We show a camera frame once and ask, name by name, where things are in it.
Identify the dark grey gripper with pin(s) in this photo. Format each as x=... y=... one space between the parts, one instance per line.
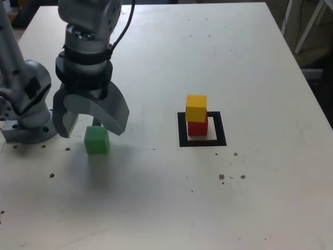
x=88 y=93

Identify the green cube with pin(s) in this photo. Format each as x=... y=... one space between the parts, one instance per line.
x=96 y=142

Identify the yellow cube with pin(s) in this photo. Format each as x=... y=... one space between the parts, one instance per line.
x=196 y=109

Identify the red cube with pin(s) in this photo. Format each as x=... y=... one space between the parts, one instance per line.
x=197 y=129

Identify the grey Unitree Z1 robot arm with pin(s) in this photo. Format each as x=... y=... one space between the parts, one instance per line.
x=33 y=119

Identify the black tape square outline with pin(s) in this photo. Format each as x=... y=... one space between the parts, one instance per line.
x=182 y=132

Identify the white metal frame leg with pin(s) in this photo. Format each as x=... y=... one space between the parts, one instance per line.
x=309 y=26

